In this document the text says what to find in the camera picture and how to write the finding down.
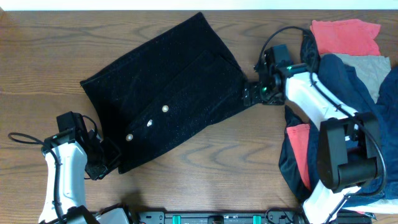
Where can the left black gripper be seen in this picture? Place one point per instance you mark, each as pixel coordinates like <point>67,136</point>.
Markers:
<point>114,154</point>

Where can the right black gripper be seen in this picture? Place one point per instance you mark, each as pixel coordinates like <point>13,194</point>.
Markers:
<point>251,94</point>

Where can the black sparkly skirt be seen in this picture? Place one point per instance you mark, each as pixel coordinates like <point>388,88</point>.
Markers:
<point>165,91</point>

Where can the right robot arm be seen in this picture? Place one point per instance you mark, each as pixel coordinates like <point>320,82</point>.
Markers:
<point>349,150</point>

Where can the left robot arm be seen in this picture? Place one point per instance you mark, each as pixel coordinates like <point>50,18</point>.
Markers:
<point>65,200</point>

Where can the blue denim garment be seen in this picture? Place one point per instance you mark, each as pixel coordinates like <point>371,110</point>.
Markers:
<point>344,83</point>

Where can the red folded garment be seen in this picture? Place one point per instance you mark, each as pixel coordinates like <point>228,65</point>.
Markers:
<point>353,37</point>

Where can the grey garment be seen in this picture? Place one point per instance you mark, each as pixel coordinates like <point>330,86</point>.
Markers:
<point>370,69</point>

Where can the white garment with label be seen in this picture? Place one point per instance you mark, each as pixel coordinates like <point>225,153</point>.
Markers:
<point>382,206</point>

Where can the black mounting rail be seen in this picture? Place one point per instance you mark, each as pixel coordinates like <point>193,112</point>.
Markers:
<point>269,217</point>

